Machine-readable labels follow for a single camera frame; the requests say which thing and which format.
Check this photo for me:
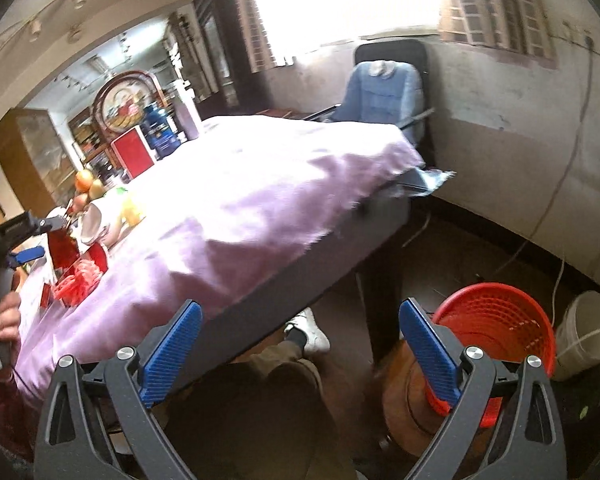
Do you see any red foam fruit net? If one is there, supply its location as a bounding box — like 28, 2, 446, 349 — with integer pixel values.
52, 259, 102, 308

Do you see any yellow foam fruit net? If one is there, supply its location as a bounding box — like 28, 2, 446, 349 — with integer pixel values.
120, 193, 145, 228

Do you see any person's left hand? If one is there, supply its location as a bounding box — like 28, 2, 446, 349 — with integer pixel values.
0, 292, 21, 363

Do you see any red apple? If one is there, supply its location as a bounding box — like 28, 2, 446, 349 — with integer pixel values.
68, 193, 90, 214

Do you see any wooden glass cabinet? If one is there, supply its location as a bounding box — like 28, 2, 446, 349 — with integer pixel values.
0, 108, 76, 217

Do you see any round wooden stool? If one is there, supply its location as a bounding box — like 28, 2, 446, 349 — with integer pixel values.
381, 339, 481, 466

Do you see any orange fruit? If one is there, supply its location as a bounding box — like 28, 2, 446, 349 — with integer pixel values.
74, 169, 94, 193

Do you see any yellow pear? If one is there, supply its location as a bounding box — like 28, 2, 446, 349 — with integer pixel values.
87, 179, 106, 200

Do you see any red plastic mesh basket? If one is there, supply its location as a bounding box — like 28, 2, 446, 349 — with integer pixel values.
424, 282, 558, 429

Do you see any red flat box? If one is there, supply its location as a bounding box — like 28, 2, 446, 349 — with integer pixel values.
111, 126, 156, 179

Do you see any white sneaker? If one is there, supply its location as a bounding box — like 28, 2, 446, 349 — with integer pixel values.
284, 308, 330, 356

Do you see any round framed embroidery picture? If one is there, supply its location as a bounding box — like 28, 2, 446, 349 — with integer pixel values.
91, 70, 162, 142

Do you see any blue fish oil bottle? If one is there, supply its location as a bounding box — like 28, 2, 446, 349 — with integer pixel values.
140, 102, 181, 159

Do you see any white plastic bucket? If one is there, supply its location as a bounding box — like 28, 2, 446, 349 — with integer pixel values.
553, 290, 600, 382

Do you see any purple tablecloth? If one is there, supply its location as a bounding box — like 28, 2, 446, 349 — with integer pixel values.
16, 115, 422, 408

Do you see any silver metal bottle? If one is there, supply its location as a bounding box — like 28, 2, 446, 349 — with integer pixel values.
172, 79, 202, 141

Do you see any blue cushioned office chair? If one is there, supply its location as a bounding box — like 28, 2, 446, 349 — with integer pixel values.
307, 38, 436, 167

